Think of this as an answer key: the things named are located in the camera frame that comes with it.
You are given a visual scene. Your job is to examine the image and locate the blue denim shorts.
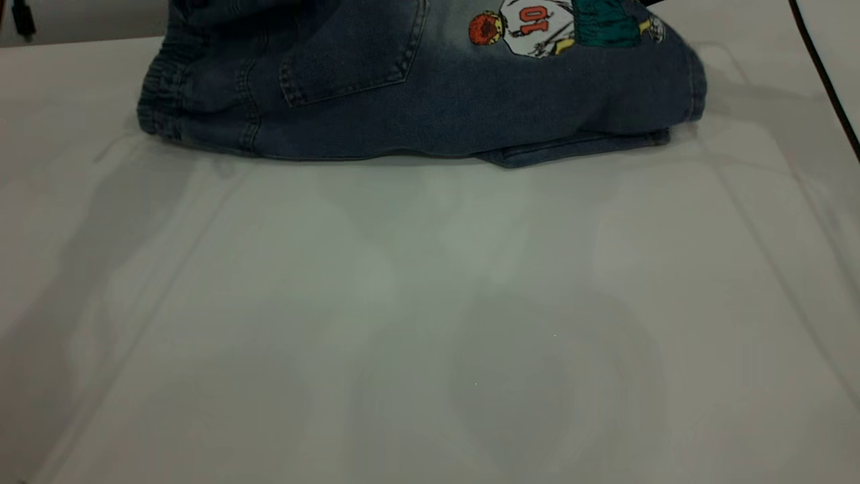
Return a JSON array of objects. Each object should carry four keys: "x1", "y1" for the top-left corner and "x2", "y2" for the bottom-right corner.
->
[{"x1": 136, "y1": 0, "x2": 707, "y2": 169}]

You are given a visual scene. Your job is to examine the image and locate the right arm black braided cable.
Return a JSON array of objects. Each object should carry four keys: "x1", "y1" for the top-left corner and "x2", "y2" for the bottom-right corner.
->
[{"x1": 787, "y1": 0, "x2": 860, "y2": 163}]

